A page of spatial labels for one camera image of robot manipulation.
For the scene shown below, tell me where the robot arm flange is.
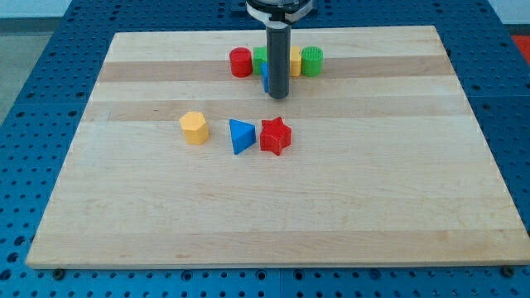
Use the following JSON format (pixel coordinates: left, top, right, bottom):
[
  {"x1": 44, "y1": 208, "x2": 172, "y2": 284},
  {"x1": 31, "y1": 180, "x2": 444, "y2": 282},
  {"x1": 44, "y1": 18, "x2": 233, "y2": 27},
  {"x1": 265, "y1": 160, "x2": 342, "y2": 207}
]
[{"x1": 246, "y1": 0, "x2": 316, "y2": 25}]

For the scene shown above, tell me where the red star block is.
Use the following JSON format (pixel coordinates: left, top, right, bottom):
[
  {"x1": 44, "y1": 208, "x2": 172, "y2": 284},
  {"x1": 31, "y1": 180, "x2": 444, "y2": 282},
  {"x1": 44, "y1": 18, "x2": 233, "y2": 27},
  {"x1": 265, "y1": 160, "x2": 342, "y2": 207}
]
[{"x1": 260, "y1": 117, "x2": 292, "y2": 156}]

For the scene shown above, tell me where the blue triangle block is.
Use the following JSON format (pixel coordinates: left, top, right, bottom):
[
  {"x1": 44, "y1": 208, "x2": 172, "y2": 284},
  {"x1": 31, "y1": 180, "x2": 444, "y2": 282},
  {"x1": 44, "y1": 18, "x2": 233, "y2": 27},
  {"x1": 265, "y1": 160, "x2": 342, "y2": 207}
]
[{"x1": 229, "y1": 119, "x2": 256, "y2": 155}]

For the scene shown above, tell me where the yellow hexagon block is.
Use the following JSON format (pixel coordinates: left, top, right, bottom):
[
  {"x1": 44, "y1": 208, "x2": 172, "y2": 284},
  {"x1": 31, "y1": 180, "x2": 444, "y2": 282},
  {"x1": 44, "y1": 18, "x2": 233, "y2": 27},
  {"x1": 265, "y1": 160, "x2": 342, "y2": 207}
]
[{"x1": 179, "y1": 111, "x2": 210, "y2": 145}]

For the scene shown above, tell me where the blue block behind rod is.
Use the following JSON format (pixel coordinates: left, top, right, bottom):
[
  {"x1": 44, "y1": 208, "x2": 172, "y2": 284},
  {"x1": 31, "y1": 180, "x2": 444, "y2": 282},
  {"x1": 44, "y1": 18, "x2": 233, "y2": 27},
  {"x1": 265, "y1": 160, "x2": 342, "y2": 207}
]
[{"x1": 261, "y1": 62, "x2": 269, "y2": 94}]

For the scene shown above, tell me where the red cylinder block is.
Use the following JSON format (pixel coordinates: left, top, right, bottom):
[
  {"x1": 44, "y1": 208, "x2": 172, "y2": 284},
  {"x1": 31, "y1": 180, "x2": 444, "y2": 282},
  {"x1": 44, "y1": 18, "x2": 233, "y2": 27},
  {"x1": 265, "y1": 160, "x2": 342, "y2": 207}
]
[{"x1": 229, "y1": 47, "x2": 253, "y2": 78}]

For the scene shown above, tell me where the green cube block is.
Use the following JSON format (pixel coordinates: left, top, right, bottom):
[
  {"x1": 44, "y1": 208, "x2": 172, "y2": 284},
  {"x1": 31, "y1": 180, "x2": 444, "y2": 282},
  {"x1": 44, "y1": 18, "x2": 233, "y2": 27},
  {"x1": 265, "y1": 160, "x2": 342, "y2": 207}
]
[{"x1": 253, "y1": 46, "x2": 267, "y2": 75}]

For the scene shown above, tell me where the yellow block behind rod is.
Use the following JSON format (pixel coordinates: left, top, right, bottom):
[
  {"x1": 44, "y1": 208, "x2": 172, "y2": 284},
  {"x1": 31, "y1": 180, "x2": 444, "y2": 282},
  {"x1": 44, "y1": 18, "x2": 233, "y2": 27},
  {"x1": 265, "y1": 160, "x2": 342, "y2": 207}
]
[{"x1": 290, "y1": 46, "x2": 302, "y2": 77}]

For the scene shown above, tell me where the green cylinder block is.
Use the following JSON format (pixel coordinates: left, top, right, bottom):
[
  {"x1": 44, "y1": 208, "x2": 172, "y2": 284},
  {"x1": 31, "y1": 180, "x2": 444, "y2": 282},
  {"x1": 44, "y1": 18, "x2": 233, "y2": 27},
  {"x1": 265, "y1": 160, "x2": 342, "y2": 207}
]
[{"x1": 301, "y1": 46, "x2": 324, "y2": 77}]

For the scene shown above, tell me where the grey cylindrical pointer rod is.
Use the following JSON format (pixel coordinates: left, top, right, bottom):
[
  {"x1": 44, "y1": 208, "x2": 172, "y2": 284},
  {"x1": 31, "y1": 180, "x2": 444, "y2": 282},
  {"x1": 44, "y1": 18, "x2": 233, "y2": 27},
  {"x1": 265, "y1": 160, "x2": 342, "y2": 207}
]
[{"x1": 266, "y1": 22, "x2": 291, "y2": 99}]

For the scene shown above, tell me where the wooden board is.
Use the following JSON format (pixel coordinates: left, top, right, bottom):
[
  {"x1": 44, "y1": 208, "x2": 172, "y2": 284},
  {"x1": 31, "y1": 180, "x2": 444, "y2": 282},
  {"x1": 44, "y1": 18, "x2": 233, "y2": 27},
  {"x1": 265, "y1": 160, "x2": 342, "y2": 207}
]
[{"x1": 26, "y1": 26, "x2": 529, "y2": 269}]

